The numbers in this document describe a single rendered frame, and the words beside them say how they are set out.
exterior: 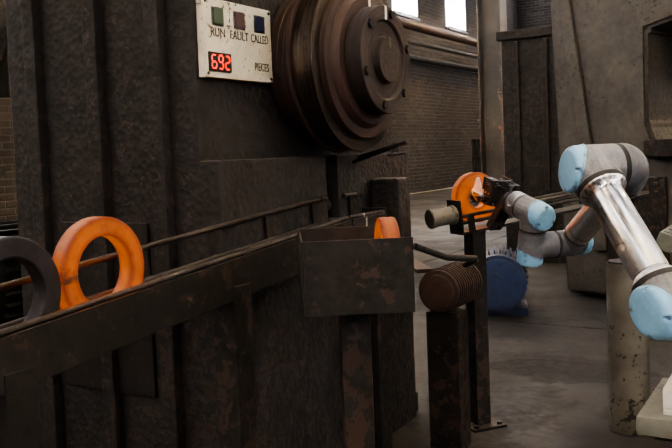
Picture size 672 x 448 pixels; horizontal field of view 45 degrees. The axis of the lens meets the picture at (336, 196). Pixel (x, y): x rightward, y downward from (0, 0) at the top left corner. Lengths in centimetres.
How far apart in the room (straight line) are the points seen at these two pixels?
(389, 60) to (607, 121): 272
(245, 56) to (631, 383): 149
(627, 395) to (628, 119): 231
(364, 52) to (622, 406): 133
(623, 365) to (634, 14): 251
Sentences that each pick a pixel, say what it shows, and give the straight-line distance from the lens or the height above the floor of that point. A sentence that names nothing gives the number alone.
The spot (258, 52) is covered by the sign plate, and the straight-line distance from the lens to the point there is 202.
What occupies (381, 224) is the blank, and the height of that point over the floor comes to 74.
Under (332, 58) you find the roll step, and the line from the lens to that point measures 201.
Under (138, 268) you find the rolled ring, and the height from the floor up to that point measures 68.
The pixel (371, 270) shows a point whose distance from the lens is 147.
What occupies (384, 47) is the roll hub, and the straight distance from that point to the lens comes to 210.
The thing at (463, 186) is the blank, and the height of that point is 76.
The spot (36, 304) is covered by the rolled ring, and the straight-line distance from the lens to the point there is 140.
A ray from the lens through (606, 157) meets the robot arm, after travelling 203.
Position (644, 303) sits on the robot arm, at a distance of 182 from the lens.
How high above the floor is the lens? 88
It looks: 3 degrees down
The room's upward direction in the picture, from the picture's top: 2 degrees counter-clockwise
